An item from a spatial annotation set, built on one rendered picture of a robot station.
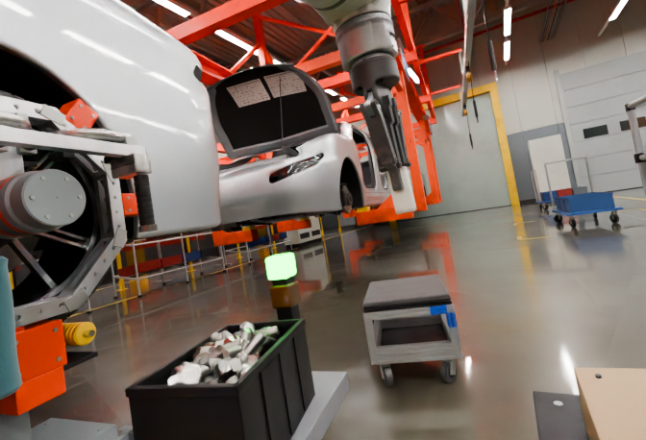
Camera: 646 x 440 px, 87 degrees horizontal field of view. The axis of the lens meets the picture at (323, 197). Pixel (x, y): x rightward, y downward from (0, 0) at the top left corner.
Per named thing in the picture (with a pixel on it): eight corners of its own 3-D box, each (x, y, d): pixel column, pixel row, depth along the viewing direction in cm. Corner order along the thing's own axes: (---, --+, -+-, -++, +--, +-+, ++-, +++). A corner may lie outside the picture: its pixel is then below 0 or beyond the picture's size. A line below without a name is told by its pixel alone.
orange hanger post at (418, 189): (388, 215, 618) (365, 84, 631) (427, 209, 593) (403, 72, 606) (386, 215, 603) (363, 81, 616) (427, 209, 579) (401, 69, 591)
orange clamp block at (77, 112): (69, 142, 101) (84, 121, 106) (86, 135, 98) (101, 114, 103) (45, 125, 96) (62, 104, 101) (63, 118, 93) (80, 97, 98)
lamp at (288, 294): (283, 303, 63) (279, 281, 63) (302, 302, 61) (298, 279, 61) (271, 309, 59) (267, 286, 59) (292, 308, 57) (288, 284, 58)
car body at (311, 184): (330, 215, 825) (319, 150, 833) (408, 202, 757) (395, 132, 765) (169, 243, 365) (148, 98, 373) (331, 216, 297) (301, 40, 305)
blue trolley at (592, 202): (553, 222, 550) (541, 163, 555) (599, 217, 525) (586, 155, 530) (568, 229, 458) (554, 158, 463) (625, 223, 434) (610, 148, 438)
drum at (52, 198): (38, 237, 89) (32, 183, 90) (93, 226, 81) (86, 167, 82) (-34, 245, 76) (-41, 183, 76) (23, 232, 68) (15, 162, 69)
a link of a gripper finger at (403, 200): (405, 165, 53) (404, 165, 52) (415, 210, 52) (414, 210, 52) (386, 170, 54) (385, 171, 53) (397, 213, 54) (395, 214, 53)
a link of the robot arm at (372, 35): (399, 26, 55) (408, 61, 55) (350, 50, 60) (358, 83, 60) (379, 4, 48) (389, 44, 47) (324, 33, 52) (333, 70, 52)
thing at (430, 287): (380, 346, 176) (368, 281, 178) (453, 340, 169) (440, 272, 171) (375, 391, 135) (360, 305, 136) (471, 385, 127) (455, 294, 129)
